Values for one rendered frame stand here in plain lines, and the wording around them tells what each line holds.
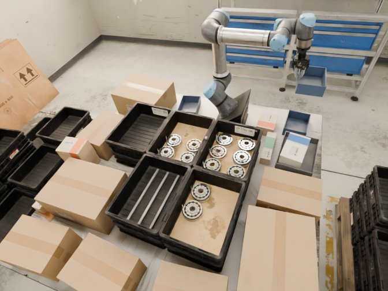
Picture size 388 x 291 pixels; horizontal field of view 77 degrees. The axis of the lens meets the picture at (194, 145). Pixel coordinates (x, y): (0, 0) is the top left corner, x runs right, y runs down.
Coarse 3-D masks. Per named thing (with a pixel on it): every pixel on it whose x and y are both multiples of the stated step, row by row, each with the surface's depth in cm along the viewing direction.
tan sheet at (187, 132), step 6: (180, 126) 168; (186, 126) 167; (192, 126) 167; (174, 132) 165; (180, 132) 164; (186, 132) 164; (192, 132) 163; (198, 132) 163; (204, 132) 162; (186, 138) 160; (192, 138) 160; (198, 138) 159; (174, 150) 154; (180, 150) 154
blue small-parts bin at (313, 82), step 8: (312, 72) 151; (320, 72) 150; (304, 80) 151; (312, 80) 150; (320, 80) 150; (296, 88) 142; (304, 88) 140; (312, 88) 138; (320, 88) 137; (320, 96) 140
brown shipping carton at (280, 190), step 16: (272, 176) 132; (288, 176) 131; (304, 176) 130; (272, 192) 126; (288, 192) 125; (304, 192) 124; (320, 192) 123; (272, 208) 125; (288, 208) 120; (304, 208) 119; (320, 208) 118
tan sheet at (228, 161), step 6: (234, 138) 157; (240, 138) 156; (216, 144) 154; (234, 144) 153; (228, 150) 150; (234, 150) 150; (228, 156) 147; (222, 162) 145; (228, 162) 144; (222, 168) 142; (228, 168) 142; (246, 168) 141
